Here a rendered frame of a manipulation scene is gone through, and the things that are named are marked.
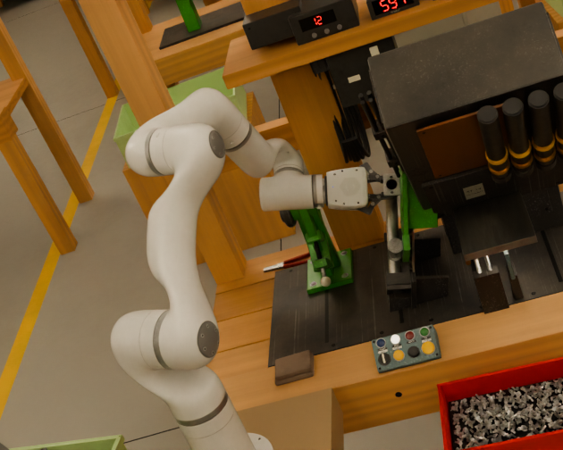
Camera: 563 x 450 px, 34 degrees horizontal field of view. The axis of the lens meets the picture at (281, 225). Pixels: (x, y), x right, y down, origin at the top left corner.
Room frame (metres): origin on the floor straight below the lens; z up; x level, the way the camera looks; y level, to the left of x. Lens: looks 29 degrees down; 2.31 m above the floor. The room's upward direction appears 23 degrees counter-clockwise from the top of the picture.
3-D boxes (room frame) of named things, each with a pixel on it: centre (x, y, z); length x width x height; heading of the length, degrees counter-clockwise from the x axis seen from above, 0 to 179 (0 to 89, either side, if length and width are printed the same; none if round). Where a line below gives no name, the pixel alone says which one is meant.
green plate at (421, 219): (1.93, -0.32, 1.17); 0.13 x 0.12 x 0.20; 76
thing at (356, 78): (2.20, -0.36, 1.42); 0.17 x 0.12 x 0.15; 76
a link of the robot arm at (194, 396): (1.59, 0.33, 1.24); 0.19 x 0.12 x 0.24; 54
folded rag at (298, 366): (1.84, 0.11, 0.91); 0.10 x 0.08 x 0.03; 77
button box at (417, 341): (1.73, -0.16, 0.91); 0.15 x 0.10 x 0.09; 76
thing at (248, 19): (2.26, -0.18, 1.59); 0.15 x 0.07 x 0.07; 76
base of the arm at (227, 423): (1.56, 0.30, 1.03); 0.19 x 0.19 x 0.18
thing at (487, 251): (1.86, -0.46, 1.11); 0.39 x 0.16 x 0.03; 166
